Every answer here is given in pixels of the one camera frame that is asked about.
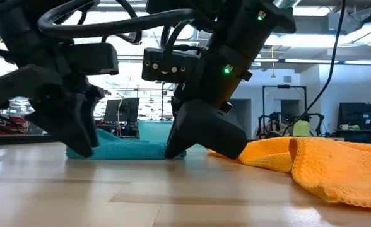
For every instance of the dark desk monitor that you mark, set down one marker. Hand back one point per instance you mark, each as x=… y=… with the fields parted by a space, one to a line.
x=356 y=116

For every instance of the dark background desk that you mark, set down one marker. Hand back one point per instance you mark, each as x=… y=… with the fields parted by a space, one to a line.
x=359 y=135

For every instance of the seated person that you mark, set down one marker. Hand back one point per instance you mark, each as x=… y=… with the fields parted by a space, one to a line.
x=272 y=127

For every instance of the teal microfiber towel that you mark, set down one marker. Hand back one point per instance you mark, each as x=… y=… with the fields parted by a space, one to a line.
x=125 y=149

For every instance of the linear ceiling light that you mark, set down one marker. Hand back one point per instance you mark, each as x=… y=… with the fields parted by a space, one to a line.
x=130 y=58
x=315 y=61

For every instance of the pale green object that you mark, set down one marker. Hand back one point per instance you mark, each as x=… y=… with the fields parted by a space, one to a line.
x=301 y=128

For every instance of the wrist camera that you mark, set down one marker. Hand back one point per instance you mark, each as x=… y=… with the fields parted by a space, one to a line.
x=94 y=58
x=169 y=64

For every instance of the grey wall vent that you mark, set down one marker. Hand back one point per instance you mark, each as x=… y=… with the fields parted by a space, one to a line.
x=287 y=79

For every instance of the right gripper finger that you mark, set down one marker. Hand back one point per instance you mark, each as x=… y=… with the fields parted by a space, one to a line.
x=176 y=148

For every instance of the red shelf unit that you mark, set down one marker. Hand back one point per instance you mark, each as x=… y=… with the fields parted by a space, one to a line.
x=15 y=124

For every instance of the dark background monitor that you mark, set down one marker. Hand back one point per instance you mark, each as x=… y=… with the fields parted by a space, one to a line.
x=125 y=110

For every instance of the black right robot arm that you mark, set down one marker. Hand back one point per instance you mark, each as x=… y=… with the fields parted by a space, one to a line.
x=251 y=28

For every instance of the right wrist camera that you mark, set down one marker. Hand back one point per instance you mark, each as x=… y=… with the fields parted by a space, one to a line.
x=169 y=64

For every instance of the orange microfiber towel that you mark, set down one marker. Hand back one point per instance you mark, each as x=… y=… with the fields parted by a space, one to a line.
x=330 y=170

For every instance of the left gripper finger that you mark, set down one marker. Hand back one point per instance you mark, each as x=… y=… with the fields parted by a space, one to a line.
x=68 y=126
x=92 y=107

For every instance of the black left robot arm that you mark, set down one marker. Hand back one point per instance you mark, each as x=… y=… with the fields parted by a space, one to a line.
x=18 y=31

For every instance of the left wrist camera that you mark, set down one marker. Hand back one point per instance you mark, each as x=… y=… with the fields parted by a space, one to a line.
x=94 y=58

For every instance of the white cup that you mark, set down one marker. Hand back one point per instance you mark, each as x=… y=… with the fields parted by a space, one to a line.
x=344 y=126

